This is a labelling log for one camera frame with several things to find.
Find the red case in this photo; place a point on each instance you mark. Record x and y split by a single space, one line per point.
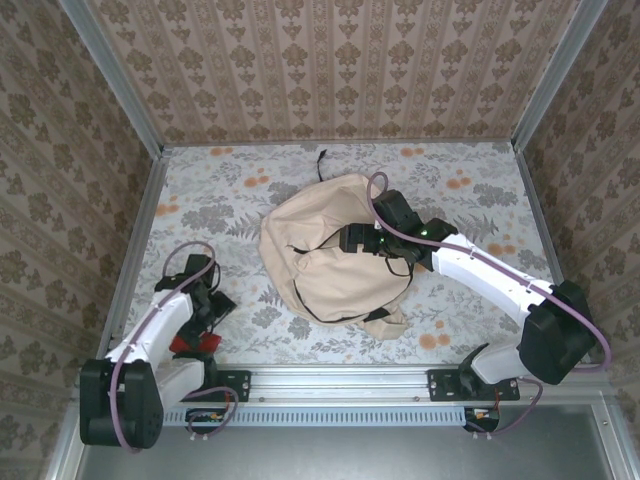
207 342

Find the beige fabric backpack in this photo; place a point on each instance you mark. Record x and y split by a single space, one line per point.
340 290

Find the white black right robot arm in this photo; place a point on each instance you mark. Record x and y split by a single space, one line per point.
480 272

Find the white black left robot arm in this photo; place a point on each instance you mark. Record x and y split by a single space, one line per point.
155 325

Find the floral tablecloth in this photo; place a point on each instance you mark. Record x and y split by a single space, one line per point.
300 350

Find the grey metal sheet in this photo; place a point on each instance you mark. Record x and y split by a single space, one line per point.
340 455

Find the aluminium side rail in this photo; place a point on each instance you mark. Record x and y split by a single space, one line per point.
535 200
142 225

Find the thin aluminium rail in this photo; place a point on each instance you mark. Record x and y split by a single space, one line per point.
340 142

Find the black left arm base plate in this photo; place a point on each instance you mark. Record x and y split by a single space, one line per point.
240 385

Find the long aluminium frame rail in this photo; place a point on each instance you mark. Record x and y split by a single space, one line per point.
340 382

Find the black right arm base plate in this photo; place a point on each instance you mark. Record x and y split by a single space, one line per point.
442 385

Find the aluminium corner post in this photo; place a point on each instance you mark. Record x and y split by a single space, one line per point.
116 75
555 75

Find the aluminium frame strut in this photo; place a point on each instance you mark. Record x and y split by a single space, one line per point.
611 440
72 440

